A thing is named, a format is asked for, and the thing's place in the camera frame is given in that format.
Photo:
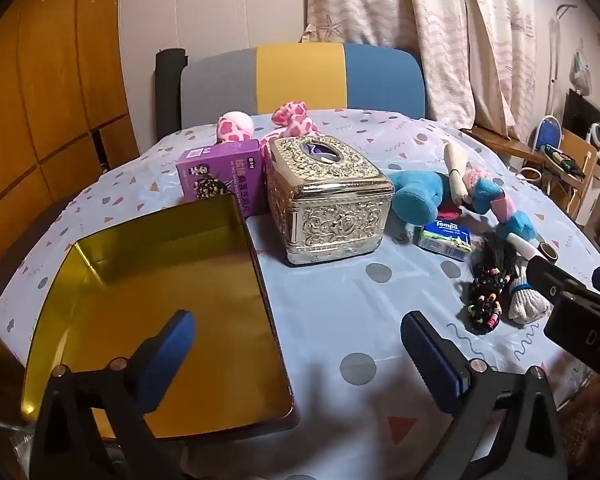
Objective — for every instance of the blue tissue packet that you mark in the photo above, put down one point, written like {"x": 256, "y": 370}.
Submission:
{"x": 442, "y": 240}

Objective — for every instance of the blue folding chair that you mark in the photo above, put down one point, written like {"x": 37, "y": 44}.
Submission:
{"x": 547, "y": 137}

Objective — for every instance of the pink printed curtain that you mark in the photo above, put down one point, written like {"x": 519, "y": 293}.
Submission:
{"x": 430, "y": 35}

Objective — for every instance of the pink spotted plush toy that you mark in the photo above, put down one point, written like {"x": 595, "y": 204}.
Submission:
{"x": 235, "y": 127}

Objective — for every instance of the purple cardboard box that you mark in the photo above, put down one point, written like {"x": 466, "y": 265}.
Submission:
{"x": 215, "y": 170}

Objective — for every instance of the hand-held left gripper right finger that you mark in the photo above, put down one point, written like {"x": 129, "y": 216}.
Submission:
{"x": 437, "y": 360}

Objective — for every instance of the small tape roll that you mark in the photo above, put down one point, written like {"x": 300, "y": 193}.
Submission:
{"x": 549, "y": 252}

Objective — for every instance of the crimson plush ball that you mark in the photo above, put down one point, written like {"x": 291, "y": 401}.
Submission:
{"x": 450, "y": 209}

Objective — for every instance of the white knit glove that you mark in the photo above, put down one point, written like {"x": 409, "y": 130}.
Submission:
{"x": 527, "y": 302}

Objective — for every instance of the black padded chair post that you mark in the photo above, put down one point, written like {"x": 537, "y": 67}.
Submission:
{"x": 170, "y": 90}

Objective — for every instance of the blue and pink plush toy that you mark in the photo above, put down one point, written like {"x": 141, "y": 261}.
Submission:
{"x": 485, "y": 190}

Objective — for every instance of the gold metal tin box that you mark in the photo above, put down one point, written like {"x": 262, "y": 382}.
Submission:
{"x": 180, "y": 280}

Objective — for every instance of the yellow wooden cabinet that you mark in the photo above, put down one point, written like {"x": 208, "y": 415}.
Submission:
{"x": 55, "y": 85}

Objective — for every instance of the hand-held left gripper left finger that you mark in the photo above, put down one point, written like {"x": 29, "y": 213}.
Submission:
{"x": 172, "y": 347}

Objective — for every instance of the wooden bench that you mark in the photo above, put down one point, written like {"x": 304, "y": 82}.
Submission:
{"x": 500, "y": 142}

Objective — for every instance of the black hair wig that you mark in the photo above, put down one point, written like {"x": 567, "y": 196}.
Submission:
{"x": 497, "y": 260}

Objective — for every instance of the black screen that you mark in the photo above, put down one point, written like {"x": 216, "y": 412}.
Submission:
{"x": 580, "y": 115}

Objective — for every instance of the grey yellow blue chair back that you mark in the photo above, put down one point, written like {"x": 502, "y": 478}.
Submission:
{"x": 300, "y": 75}

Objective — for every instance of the white metal stand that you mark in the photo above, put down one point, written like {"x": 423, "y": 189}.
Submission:
{"x": 552, "y": 60}

